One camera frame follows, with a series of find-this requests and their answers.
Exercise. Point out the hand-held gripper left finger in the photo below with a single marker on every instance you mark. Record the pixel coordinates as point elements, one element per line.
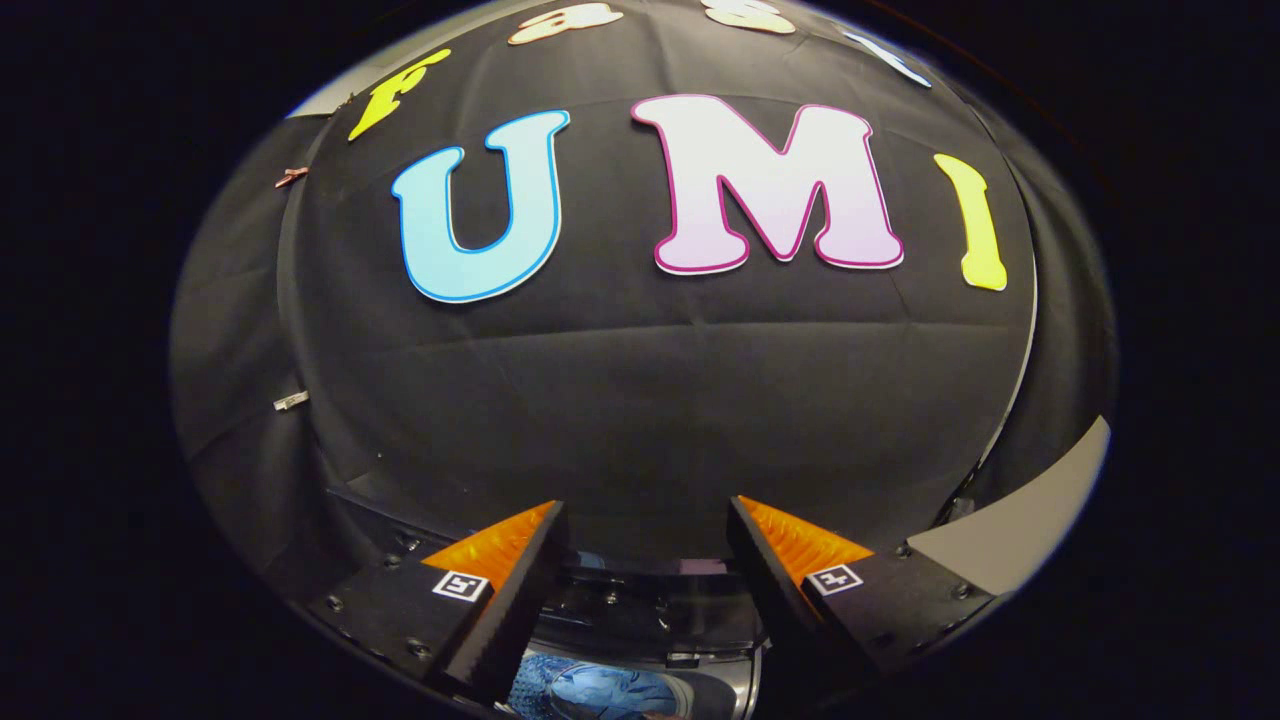
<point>400,610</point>

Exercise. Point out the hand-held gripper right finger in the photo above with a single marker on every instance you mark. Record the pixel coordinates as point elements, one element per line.
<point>900,600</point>

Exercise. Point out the light blue polo shirt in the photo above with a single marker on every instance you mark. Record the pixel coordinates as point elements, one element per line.
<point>610,692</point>

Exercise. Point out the grey washing machine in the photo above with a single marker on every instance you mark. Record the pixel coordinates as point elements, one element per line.
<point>640,610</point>

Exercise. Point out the white clip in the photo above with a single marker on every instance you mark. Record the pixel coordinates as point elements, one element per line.
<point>291,400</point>

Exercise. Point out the black backdrop cloth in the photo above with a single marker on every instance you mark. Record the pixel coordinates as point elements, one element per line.
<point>640,400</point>

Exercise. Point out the pink clip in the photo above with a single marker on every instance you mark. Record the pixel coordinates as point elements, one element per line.
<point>291,177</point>

